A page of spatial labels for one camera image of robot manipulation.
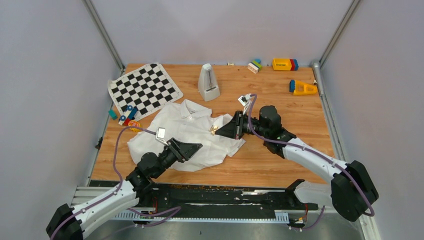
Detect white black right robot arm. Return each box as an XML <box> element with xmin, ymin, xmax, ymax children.
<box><xmin>215</xmin><ymin>105</ymin><xmax>379</xmax><ymax>222</ymax></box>

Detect grey metal corner pipe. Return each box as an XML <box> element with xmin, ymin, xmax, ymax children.
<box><xmin>311</xmin><ymin>59</ymin><xmax>331</xmax><ymax>110</ymax></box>

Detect white button-up shirt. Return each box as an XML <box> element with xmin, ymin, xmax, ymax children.
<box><xmin>147</xmin><ymin>99</ymin><xmax>245</xmax><ymax>172</ymax></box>

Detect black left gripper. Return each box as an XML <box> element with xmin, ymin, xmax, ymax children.
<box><xmin>152</xmin><ymin>137</ymin><xmax>202</xmax><ymax>179</ymax></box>

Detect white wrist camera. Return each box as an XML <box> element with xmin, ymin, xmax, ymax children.
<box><xmin>237</xmin><ymin>93</ymin><xmax>252</xmax><ymax>114</ymax></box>
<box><xmin>155</xmin><ymin>127</ymin><xmax>168</xmax><ymax>146</ymax></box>

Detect gold leaf brooch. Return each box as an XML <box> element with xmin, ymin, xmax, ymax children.
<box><xmin>209</xmin><ymin>125</ymin><xmax>219</xmax><ymax>136</ymax></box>

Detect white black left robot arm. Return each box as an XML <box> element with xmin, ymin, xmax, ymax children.
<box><xmin>46</xmin><ymin>138</ymin><xmax>203</xmax><ymax>240</ymax></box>

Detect yellow blue triangular toy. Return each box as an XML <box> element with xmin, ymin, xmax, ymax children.
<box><xmin>289</xmin><ymin>79</ymin><xmax>318</xmax><ymax>96</ymax></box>

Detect white slotted cable duct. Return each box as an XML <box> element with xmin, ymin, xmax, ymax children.
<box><xmin>110</xmin><ymin>208</ymin><xmax>290</xmax><ymax>224</ymax></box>

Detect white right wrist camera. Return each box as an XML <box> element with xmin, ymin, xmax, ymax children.
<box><xmin>237</xmin><ymin>93</ymin><xmax>252</xmax><ymax>114</ymax></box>

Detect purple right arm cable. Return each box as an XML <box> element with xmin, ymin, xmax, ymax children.
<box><xmin>246</xmin><ymin>94</ymin><xmax>376</xmax><ymax>232</ymax></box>

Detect white metronome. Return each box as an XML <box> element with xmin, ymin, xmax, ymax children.
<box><xmin>197</xmin><ymin>63</ymin><xmax>221</xmax><ymax>102</ymax></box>

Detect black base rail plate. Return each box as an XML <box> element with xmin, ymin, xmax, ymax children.
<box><xmin>135</xmin><ymin>183</ymin><xmax>319</xmax><ymax>219</ymax></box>

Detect black white checkerboard mat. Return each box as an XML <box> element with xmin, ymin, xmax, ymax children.
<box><xmin>107</xmin><ymin>63</ymin><xmax>184</xmax><ymax>120</ymax></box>

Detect yellow red blue block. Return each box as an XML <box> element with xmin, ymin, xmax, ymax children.
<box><xmin>272</xmin><ymin>58</ymin><xmax>299</xmax><ymax>71</ymax></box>

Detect white green blue blocks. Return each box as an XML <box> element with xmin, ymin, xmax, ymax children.
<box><xmin>247</xmin><ymin>58</ymin><xmax>263</xmax><ymax>74</ymax></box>

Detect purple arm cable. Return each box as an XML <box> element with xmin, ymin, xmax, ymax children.
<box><xmin>49</xmin><ymin>126</ymin><xmax>182</xmax><ymax>240</ymax></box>
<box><xmin>246</xmin><ymin>94</ymin><xmax>376</xmax><ymax>232</ymax></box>

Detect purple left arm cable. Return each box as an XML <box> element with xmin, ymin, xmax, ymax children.
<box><xmin>49</xmin><ymin>126</ymin><xmax>182</xmax><ymax>240</ymax></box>

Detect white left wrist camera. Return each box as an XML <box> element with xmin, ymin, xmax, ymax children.
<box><xmin>155</xmin><ymin>127</ymin><xmax>168</xmax><ymax>146</ymax></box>

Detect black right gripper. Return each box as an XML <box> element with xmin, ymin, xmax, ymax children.
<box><xmin>215</xmin><ymin>110</ymin><xmax>269</xmax><ymax>140</ymax></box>

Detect blue red toy car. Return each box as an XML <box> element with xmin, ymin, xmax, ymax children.
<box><xmin>118</xmin><ymin>105</ymin><xmax>138</xmax><ymax>126</ymax></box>

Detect teal small block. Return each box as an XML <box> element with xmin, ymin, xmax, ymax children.
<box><xmin>108</xmin><ymin>109</ymin><xmax>118</xmax><ymax>120</ymax></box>

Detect yellow orange round toy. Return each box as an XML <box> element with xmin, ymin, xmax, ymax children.
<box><xmin>127</xmin><ymin>120</ymin><xmax>142</xmax><ymax>133</ymax></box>

